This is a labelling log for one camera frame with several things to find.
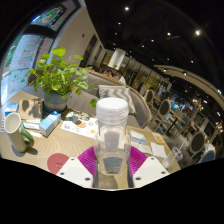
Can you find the white round column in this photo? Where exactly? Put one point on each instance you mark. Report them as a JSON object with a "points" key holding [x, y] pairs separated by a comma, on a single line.
{"points": [[116, 58]]}

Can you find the framed food poster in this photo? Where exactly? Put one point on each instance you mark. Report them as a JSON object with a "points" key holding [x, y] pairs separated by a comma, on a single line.
{"points": [[55, 15]]}

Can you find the white paper slip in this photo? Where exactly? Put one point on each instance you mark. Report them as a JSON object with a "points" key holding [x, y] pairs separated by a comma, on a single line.
{"points": [[145, 148]]}

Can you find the group of ceiling lights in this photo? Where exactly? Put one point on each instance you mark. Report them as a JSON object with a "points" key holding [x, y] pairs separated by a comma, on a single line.
{"points": [[198, 32]]}

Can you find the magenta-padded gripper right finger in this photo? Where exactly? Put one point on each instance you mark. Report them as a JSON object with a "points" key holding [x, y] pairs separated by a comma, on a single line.
{"points": [[148, 168]]}

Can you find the green potted plant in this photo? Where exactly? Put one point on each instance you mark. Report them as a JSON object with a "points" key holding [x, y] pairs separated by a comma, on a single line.
{"points": [[58, 76]]}

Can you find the small blue white carton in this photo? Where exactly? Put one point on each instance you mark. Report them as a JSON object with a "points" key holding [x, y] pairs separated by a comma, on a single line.
{"points": [[49, 124]]}

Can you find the printed paper menu sheet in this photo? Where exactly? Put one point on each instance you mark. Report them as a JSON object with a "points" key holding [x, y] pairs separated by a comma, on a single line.
{"points": [[78, 125]]}

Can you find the grey curved sofa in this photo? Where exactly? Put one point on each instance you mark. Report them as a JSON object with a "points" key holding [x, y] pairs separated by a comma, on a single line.
{"points": [[141, 106]]}

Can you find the flat blue white box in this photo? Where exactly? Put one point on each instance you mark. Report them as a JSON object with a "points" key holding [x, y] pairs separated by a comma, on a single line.
{"points": [[11, 108]]}

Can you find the group of round-backed chairs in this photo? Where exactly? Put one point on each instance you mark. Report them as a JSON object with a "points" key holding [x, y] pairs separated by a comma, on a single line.
{"points": [[165, 108]]}

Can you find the small white blue packet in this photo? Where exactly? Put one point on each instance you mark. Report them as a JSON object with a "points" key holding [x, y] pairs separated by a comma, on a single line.
{"points": [[137, 136]]}

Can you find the white tube package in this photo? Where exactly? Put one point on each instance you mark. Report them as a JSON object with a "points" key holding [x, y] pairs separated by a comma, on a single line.
{"points": [[31, 125]]}

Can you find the white paper napkin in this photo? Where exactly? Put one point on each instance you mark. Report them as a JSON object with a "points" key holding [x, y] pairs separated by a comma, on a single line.
{"points": [[158, 150]]}

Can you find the small yellow card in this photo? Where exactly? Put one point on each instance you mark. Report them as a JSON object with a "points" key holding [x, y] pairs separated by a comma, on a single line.
{"points": [[158, 137]]}

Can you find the flat round red coaster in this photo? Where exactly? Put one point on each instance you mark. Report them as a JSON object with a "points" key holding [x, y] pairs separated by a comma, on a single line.
{"points": [[56, 162]]}

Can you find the person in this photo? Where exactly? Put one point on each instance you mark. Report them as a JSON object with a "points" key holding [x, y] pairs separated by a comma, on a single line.
{"points": [[107, 71], [120, 79]]}

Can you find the brown chair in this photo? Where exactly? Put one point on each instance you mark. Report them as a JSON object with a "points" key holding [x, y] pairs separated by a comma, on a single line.
{"points": [[32, 76]]}

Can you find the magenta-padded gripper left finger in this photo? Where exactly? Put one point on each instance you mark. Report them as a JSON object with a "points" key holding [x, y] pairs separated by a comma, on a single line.
{"points": [[75, 170]]}

